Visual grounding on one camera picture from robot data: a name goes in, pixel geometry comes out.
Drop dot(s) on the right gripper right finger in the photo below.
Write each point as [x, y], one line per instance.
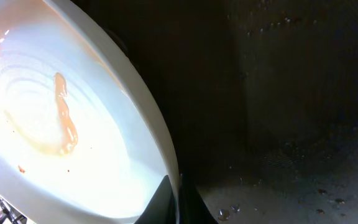
[192, 207]

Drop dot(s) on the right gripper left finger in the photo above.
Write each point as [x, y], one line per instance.
[161, 208]

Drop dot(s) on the cream white plate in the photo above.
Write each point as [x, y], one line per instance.
[82, 139]

